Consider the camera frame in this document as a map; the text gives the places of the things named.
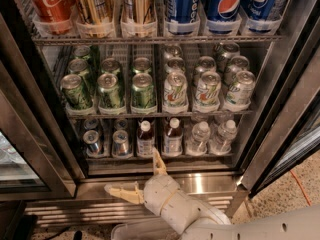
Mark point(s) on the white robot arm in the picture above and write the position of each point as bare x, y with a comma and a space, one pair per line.
188, 218

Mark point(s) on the stainless steel fridge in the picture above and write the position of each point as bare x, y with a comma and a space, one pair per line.
68, 189

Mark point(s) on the silver can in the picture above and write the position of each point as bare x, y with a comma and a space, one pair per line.
223, 52
170, 51

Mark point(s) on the blue Pepsi can middle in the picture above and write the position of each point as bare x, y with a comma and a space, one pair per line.
222, 16

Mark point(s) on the green can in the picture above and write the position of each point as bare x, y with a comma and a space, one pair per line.
76, 92
85, 52
110, 92
142, 91

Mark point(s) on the white 7up can front middle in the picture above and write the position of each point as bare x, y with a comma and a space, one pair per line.
208, 88

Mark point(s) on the green can second row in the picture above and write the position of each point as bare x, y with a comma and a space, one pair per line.
141, 65
81, 68
111, 65

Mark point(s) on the clear plastic bin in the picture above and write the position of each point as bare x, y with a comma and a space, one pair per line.
148, 229

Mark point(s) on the gold can left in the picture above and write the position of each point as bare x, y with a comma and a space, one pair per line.
95, 16

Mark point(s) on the brown tea bottle right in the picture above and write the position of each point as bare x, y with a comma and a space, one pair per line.
172, 139

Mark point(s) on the silver can second row middle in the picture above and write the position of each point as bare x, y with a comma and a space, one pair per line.
204, 64

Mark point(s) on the silver can second row left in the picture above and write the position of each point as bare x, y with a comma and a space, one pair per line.
175, 64

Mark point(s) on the green can front right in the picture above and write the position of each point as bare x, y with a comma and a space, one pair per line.
142, 91

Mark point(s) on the blue Pepsi can left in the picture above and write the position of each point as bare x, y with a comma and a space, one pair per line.
180, 15

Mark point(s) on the open fridge door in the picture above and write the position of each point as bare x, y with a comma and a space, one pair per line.
295, 132

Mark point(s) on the brown tea bottle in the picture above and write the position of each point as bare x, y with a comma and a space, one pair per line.
172, 139
145, 140

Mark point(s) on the white 7up can front left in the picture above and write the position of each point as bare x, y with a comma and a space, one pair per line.
175, 87

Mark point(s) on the green can second row middle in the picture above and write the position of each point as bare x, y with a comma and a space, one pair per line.
111, 65

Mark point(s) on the red bull can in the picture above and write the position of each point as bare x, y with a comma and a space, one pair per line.
92, 124
121, 147
93, 143
121, 124

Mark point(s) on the green can front left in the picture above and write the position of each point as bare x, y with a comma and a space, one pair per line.
76, 92

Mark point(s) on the gold can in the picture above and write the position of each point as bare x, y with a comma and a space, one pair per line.
137, 14
95, 16

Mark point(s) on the clear water bottle right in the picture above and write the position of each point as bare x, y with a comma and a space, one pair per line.
222, 137

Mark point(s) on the blue pepsi can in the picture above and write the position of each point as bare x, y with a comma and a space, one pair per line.
261, 10
180, 15
222, 16

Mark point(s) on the silver can second row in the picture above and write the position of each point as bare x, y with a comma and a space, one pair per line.
175, 64
204, 64
235, 64

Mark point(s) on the gold can right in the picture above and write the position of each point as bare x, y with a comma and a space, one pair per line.
137, 14

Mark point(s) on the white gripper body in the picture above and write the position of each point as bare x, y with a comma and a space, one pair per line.
158, 193

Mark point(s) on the clear water bottle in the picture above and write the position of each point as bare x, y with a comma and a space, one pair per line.
197, 142
222, 137

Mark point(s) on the white 7up can front right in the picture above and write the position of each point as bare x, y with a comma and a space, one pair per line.
240, 90

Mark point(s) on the blue Pepsi can right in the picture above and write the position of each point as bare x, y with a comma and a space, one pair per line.
261, 10

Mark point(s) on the brown tea bottle left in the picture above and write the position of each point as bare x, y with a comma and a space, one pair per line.
145, 140

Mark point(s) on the silver can second row right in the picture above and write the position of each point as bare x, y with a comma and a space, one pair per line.
235, 64

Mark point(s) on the red Coca-Cola can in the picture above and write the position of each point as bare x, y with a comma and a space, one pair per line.
54, 12

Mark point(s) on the green can front middle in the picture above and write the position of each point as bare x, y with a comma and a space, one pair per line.
110, 92

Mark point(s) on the green can second row left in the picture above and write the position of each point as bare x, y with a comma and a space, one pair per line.
81, 68

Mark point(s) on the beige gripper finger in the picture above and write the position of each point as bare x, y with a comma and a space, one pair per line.
129, 192
159, 167

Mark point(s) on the clear water bottle left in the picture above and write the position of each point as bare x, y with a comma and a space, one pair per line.
197, 142

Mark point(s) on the green can second row right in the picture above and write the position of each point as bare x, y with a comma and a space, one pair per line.
141, 65

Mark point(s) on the green can back left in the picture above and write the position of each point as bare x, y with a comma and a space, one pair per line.
85, 52

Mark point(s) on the white 7up can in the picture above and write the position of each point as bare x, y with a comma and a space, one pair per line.
240, 90
175, 87
208, 88

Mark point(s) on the silver can back left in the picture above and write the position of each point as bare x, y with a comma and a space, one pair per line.
170, 51

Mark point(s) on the silver can back right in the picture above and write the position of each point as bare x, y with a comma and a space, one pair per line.
223, 52

